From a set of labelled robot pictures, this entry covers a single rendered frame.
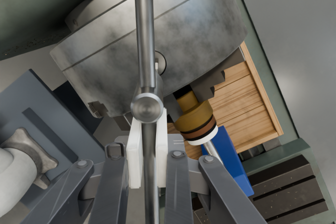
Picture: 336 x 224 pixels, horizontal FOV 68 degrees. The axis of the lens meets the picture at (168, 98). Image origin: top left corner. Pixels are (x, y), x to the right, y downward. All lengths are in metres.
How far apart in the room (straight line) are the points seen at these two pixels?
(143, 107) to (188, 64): 0.16
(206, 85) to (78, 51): 0.23
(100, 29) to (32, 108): 0.70
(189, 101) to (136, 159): 0.31
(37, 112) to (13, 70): 0.93
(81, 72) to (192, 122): 0.22
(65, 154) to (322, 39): 1.53
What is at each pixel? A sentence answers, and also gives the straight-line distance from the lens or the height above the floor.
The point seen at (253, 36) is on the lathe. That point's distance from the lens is 1.05.
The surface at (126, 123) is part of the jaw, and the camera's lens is 0.39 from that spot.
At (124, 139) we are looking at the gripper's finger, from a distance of 0.18.
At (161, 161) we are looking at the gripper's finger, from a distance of 0.16.
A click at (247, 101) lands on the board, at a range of 0.73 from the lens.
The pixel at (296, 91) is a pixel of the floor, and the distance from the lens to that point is 1.81.
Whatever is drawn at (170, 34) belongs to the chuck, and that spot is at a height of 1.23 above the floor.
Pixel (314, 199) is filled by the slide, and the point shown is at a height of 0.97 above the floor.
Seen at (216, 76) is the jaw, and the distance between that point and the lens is 0.44.
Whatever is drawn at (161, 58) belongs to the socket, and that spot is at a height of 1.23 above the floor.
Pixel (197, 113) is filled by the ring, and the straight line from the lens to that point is 0.46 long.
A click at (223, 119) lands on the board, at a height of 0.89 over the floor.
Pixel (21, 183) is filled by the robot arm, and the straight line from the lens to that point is 0.89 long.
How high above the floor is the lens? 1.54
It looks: 70 degrees down
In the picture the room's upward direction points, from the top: 176 degrees counter-clockwise
